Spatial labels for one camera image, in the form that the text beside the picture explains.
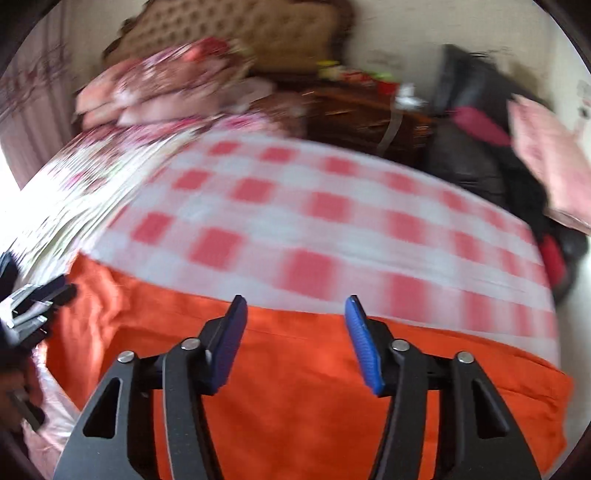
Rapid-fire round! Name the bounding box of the pink checkered tablecloth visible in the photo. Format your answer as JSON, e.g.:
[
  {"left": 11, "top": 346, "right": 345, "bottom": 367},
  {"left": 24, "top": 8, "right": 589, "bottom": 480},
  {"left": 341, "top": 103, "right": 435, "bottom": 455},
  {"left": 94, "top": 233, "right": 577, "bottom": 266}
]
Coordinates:
[{"left": 90, "top": 133, "right": 560, "bottom": 363}]

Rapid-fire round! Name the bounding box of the tufted brown headboard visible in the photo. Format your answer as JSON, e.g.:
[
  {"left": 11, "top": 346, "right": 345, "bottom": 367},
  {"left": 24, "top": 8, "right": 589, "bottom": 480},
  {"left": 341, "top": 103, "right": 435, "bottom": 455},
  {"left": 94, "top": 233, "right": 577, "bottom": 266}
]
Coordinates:
[{"left": 102, "top": 0, "right": 356, "bottom": 75}]

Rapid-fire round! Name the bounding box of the red container on nightstand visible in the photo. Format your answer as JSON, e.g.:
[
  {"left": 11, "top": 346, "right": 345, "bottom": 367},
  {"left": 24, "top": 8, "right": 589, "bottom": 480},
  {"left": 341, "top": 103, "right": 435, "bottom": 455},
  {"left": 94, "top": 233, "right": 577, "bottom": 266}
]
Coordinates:
[{"left": 374, "top": 77, "right": 400, "bottom": 97}]

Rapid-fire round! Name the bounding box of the white device on nightstand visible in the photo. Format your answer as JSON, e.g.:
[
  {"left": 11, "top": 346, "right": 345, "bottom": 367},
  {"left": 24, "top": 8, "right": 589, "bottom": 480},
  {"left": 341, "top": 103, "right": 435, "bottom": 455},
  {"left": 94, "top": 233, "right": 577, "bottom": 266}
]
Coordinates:
[{"left": 394, "top": 83, "right": 428, "bottom": 112}]

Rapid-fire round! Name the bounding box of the red cloth bundle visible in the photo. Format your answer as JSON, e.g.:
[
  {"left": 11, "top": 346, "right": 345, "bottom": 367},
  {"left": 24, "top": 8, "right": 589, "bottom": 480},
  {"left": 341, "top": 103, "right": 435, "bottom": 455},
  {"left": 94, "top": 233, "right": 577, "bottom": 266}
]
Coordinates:
[{"left": 538, "top": 234, "right": 567, "bottom": 289}]

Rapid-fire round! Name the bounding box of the black leather armchair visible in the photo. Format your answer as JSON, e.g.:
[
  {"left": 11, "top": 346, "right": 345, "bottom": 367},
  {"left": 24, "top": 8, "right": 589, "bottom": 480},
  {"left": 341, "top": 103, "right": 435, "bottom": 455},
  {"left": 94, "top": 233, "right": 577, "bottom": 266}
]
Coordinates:
[{"left": 426, "top": 44, "right": 589, "bottom": 304}]

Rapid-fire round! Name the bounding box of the pink floral pillow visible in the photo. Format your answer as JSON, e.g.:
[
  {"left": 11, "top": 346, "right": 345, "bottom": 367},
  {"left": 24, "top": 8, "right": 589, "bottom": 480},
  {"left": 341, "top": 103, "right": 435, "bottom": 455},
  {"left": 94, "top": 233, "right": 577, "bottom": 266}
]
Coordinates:
[{"left": 507, "top": 95, "right": 590, "bottom": 235}]

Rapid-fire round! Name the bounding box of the dark wooden nightstand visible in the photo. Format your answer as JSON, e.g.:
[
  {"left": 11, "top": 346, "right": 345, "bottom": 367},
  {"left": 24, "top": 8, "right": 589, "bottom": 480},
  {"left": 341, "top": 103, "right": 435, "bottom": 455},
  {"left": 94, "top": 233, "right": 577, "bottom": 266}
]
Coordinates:
[{"left": 303, "top": 86, "right": 433, "bottom": 165}]

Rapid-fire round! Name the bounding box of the maroon cushion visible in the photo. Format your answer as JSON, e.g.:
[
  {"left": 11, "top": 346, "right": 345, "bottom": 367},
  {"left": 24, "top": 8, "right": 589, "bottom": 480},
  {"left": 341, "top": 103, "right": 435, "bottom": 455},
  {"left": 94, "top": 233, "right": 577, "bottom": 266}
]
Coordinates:
[{"left": 451, "top": 106, "right": 511, "bottom": 147}]

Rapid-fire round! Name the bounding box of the floral folded quilt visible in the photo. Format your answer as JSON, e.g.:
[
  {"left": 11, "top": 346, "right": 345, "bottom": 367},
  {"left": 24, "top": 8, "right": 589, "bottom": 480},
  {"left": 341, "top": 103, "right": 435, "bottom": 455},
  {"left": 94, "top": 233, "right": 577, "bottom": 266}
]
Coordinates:
[{"left": 75, "top": 37, "right": 254, "bottom": 130}]

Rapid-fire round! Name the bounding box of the floral bed sheet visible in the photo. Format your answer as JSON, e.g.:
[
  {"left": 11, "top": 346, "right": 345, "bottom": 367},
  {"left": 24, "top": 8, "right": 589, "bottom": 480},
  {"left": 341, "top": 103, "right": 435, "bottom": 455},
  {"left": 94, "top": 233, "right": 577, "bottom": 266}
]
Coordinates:
[{"left": 1, "top": 113, "right": 284, "bottom": 287}]

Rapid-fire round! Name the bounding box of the person's left hand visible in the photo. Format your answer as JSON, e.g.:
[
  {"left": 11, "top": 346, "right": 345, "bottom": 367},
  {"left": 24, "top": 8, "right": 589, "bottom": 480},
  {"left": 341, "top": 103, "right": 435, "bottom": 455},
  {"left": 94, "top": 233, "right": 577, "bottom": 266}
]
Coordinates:
[{"left": 0, "top": 363, "right": 36, "bottom": 432}]

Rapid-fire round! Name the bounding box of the white charger cable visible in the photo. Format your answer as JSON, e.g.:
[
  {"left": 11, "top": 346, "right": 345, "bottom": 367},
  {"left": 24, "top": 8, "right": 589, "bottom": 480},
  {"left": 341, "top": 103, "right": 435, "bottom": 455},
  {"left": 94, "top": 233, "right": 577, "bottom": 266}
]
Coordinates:
[{"left": 375, "top": 105, "right": 403, "bottom": 158}]

